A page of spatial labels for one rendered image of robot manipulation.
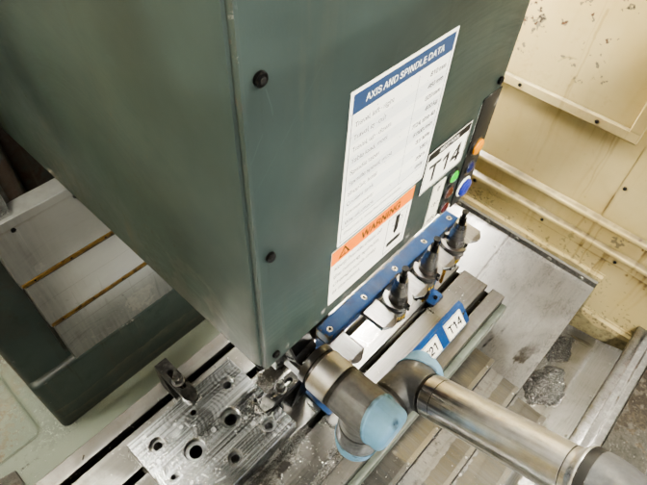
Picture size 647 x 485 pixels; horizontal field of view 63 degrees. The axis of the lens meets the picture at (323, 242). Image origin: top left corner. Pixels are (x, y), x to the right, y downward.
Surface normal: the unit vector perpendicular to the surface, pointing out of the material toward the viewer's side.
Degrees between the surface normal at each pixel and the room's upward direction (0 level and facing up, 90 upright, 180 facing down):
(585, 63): 90
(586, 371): 17
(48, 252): 90
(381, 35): 90
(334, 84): 90
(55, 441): 0
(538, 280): 24
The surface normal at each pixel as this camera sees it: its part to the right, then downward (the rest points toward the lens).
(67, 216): 0.73, 0.54
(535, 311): -0.24, -0.36
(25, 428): 0.04, -0.64
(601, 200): -0.68, 0.55
